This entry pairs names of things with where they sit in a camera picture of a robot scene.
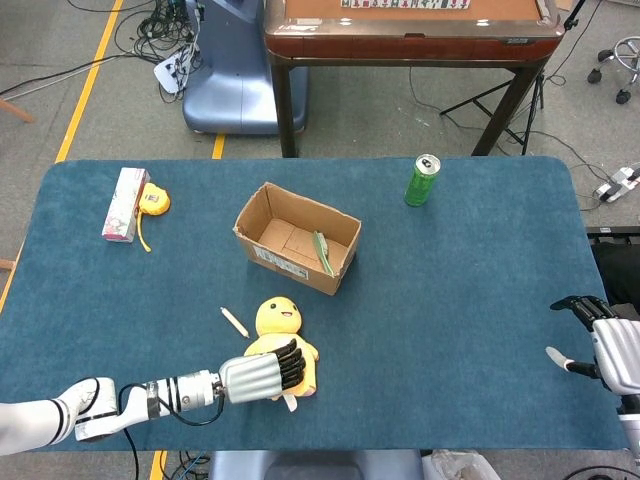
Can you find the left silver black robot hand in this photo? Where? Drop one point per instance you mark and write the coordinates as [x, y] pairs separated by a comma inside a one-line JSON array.
[[250, 377]]

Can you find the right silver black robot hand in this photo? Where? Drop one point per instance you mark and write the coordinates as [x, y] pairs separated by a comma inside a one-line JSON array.
[[620, 355]]

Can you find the white pen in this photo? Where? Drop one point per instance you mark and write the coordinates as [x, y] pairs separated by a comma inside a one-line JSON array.
[[235, 322]]

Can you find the yellow plush toy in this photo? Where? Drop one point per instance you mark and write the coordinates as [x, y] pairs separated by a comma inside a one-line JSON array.
[[277, 317]]

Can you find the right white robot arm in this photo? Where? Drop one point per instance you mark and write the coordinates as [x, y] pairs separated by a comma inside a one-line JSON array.
[[631, 425]]

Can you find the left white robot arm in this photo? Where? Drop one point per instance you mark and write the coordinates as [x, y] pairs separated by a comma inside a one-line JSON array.
[[100, 405]]

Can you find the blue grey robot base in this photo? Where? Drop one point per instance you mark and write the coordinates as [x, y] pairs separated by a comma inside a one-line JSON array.
[[230, 90]]

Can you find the open cardboard box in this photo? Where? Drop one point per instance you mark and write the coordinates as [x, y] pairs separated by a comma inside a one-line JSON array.
[[287, 262]]

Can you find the blue grey robot torso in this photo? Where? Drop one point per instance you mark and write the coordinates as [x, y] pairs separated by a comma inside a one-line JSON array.
[[310, 467]]

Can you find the green brush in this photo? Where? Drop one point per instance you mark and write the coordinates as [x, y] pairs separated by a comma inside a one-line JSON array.
[[322, 252]]

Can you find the white power strip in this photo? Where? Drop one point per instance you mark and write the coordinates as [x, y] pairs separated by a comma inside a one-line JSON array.
[[167, 72], [620, 182]]

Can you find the blue felt table mat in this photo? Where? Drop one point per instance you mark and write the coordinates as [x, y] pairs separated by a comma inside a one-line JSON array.
[[450, 325]]

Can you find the clear plastic bag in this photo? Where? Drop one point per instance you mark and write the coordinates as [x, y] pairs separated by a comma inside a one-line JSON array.
[[457, 467]]

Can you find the yellow tape measure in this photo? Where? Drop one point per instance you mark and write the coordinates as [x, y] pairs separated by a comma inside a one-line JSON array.
[[155, 200]]

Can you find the pink white carton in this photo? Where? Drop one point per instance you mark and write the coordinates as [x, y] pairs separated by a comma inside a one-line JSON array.
[[125, 205]]

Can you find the black tripod stand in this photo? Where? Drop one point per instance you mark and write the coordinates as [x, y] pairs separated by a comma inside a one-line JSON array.
[[510, 130]]

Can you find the green drink can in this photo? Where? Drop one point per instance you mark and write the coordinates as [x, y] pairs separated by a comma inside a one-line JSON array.
[[421, 185]]

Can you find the chrome rolling stool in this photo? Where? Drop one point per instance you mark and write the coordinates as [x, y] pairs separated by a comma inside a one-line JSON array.
[[627, 55]]

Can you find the brown mahjong table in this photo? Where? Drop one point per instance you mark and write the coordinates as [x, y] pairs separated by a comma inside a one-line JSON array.
[[410, 42]]

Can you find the face-up mahjong tile row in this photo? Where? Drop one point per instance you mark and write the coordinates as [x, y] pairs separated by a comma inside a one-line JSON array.
[[405, 3]]

